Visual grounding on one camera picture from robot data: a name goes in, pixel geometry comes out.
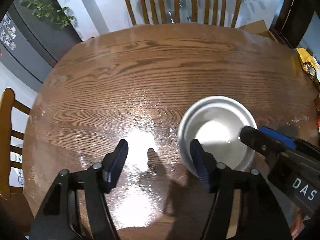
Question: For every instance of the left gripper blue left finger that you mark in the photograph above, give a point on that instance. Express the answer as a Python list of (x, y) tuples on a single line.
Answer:
[(109, 170)]

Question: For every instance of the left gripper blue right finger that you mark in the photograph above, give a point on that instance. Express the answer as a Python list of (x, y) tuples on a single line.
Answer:
[(208, 170)]

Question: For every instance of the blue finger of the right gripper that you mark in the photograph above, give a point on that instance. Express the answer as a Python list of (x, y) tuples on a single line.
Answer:
[(287, 141), (262, 143)]

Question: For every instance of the large grey-white bowl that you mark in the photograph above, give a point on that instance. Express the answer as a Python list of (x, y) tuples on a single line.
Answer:
[(216, 122)]

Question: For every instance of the yellow snack bag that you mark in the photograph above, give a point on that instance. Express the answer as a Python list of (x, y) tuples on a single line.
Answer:
[(309, 65)]

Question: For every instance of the dark wooden door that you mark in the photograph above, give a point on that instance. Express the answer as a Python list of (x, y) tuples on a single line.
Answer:
[(291, 21)]

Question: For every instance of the grey refrigerator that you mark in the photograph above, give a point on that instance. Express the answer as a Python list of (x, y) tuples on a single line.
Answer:
[(31, 47)]

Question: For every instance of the hanging green vine plant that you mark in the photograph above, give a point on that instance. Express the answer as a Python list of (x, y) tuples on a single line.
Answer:
[(50, 11)]

